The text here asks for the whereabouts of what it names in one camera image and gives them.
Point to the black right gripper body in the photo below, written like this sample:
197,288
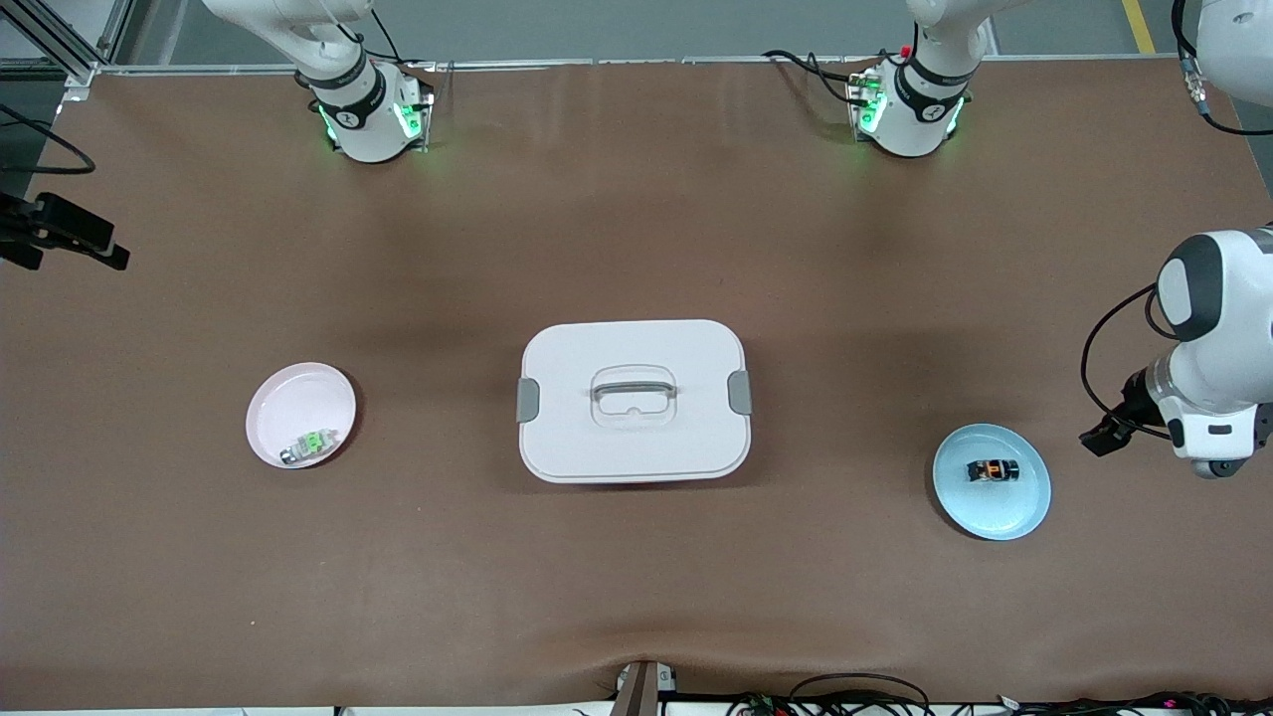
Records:
18,230

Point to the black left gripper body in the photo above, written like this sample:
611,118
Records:
1133,399

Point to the orange push-button switch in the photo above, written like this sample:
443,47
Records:
995,470

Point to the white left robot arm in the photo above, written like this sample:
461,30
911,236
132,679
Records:
1223,348

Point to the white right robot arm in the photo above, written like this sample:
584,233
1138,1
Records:
363,109

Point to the white lidded storage box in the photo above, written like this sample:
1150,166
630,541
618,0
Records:
636,447

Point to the light blue round plate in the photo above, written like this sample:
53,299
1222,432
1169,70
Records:
995,512

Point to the pink round plate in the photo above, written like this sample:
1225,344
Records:
298,403

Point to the metal table edge strip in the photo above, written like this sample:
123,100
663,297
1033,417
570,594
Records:
597,64

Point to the aluminium frame post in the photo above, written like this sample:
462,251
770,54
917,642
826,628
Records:
50,40

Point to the green push-button switch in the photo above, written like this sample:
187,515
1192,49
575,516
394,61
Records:
310,445

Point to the metal table bracket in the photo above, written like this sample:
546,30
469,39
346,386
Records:
641,691

